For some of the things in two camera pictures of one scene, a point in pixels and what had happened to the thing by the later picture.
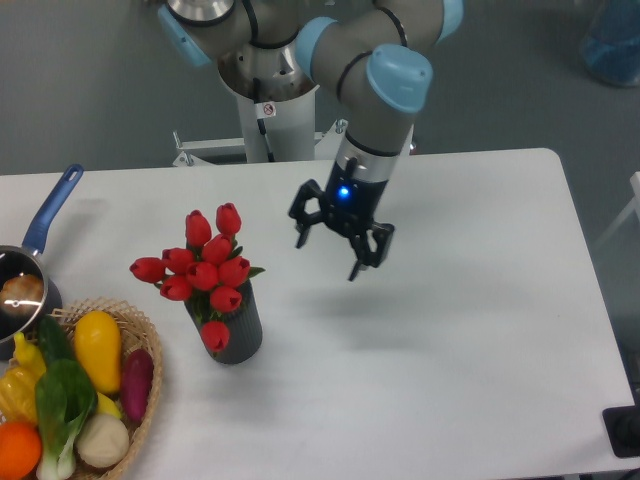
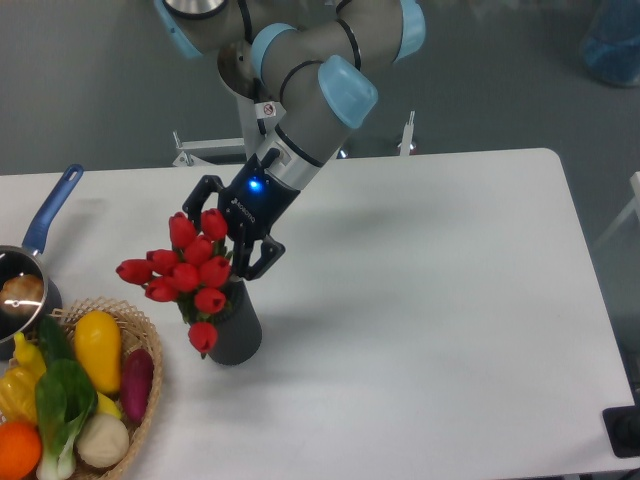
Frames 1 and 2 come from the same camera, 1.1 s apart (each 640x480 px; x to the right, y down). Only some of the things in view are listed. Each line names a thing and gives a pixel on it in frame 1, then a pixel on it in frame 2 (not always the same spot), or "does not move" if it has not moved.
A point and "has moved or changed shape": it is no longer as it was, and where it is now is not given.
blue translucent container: (611, 48) does not move
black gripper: (349, 204) -> (256, 199)
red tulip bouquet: (207, 272) has moved or changed shape
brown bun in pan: (21, 295) does not move
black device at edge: (623, 427) does not move
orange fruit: (20, 450) does not move
